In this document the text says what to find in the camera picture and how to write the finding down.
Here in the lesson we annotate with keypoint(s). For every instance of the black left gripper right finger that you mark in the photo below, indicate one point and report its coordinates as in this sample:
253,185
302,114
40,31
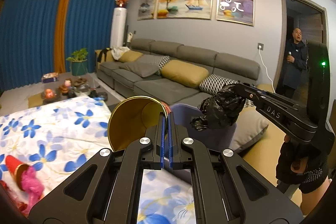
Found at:
226,189

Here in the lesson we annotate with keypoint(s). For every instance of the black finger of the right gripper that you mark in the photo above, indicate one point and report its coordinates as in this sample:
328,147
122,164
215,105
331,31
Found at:
288,116

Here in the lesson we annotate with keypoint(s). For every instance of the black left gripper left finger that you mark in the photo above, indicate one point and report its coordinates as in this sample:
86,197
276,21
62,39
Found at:
105,189

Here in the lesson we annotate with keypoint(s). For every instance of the red paper cup gold inside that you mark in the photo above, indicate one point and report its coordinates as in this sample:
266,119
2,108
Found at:
132,117

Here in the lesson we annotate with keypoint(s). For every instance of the pink plastic bag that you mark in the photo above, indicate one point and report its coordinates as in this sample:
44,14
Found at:
31,184

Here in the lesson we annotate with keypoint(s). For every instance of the black plastic bag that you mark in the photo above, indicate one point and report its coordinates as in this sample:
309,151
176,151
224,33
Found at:
220,110

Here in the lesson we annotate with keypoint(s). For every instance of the red snack wrapper bag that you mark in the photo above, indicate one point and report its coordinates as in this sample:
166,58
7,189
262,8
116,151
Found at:
21,206

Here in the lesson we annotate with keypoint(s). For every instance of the purple trash bin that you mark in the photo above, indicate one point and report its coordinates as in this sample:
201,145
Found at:
216,135

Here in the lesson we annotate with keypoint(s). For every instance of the gloved hand holding gripper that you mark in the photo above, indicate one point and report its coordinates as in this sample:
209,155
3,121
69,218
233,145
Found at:
302,165

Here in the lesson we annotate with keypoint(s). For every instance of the man in dark jacket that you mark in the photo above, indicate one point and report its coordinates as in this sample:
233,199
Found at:
295,58

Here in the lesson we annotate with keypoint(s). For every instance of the floral blue white tablecloth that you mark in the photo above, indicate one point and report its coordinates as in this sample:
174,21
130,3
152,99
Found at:
58,138

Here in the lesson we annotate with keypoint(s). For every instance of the patterned black white cushion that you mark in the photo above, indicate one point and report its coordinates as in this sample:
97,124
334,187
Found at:
214,83

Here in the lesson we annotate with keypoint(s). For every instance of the small red paper cup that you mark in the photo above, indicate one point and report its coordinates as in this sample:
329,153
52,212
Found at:
16,169

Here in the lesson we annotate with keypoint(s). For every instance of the mustard yellow cushion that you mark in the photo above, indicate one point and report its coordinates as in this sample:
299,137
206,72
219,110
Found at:
186,74

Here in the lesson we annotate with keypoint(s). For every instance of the grey sofa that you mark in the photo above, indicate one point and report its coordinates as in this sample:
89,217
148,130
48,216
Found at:
159,53

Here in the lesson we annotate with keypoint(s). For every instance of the grey cushion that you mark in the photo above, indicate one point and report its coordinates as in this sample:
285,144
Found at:
141,69

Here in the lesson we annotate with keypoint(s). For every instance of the potted green plant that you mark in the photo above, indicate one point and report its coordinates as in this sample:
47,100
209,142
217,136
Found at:
78,62

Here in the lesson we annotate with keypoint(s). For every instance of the orange curtain strip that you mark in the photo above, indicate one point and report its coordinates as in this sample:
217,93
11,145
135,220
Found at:
59,36

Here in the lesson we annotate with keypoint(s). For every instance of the far mustard cushion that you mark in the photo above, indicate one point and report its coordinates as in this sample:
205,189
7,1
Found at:
130,56

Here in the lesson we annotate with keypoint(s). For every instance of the purple abstract painting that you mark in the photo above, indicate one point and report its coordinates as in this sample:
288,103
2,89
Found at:
236,11

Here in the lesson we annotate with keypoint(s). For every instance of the sailboat tree painting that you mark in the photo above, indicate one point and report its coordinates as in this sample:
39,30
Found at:
184,9

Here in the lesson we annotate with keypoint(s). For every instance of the white standing air conditioner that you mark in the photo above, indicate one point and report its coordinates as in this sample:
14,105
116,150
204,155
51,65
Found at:
118,27

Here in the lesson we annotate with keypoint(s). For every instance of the triptych landscape painting left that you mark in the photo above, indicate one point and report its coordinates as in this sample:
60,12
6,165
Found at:
146,9

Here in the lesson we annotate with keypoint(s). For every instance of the red flower ornament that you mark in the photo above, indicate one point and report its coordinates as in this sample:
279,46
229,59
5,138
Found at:
121,3

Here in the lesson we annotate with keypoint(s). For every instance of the blue curtain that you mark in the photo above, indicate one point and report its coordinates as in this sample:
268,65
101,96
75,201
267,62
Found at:
27,36

